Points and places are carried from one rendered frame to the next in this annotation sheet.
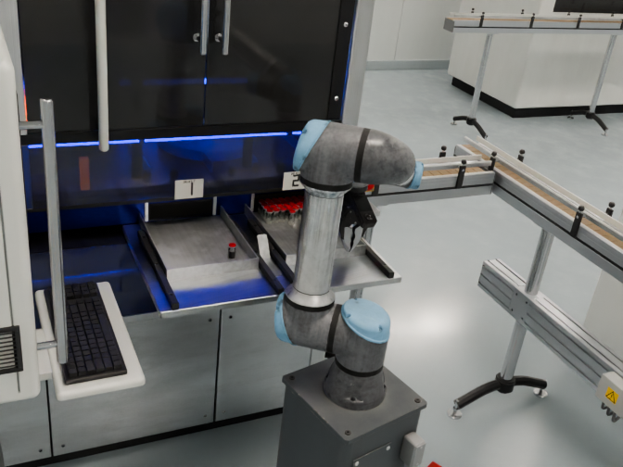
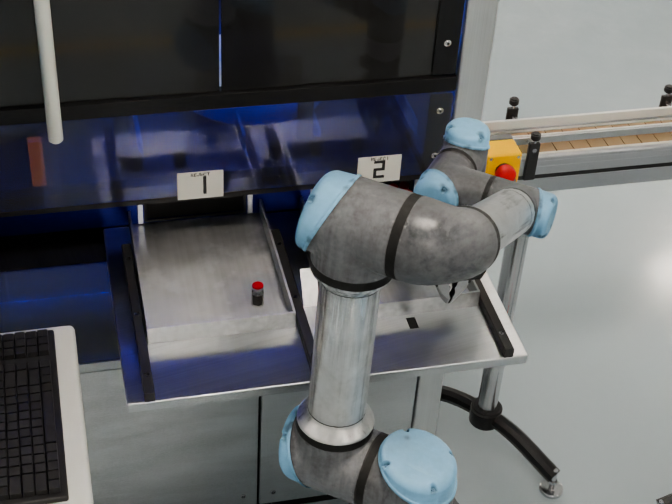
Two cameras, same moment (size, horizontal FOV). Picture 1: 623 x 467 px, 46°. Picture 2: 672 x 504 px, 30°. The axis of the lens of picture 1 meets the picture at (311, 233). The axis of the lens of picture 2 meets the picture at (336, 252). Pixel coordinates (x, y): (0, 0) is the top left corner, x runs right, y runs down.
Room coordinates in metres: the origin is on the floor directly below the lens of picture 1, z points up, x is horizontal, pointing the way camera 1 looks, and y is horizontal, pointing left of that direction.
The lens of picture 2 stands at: (0.16, -0.27, 2.38)
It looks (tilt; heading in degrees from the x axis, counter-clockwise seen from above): 39 degrees down; 12
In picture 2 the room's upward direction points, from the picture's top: 4 degrees clockwise
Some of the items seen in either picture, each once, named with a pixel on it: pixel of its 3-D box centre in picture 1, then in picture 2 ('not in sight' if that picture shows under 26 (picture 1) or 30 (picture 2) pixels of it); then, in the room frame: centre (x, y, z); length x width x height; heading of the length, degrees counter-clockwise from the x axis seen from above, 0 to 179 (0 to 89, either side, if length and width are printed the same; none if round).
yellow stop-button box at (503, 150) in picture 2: not in sight; (497, 160); (2.23, -0.14, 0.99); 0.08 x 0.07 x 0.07; 27
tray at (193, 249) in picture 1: (196, 240); (208, 266); (1.86, 0.33, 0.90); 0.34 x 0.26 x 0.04; 27
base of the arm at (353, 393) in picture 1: (357, 372); not in sight; (1.41, -0.15, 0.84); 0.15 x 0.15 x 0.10
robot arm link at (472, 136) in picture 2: not in sight; (464, 154); (1.90, -0.11, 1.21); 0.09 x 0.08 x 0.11; 169
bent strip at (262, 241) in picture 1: (270, 255); (315, 305); (1.80, 0.11, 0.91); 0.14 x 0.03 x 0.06; 28
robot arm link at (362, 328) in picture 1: (361, 333); (411, 482); (1.41, -0.14, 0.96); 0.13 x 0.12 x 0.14; 79
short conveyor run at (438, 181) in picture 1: (409, 175); (598, 140); (2.49, -0.33, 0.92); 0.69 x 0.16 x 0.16; 117
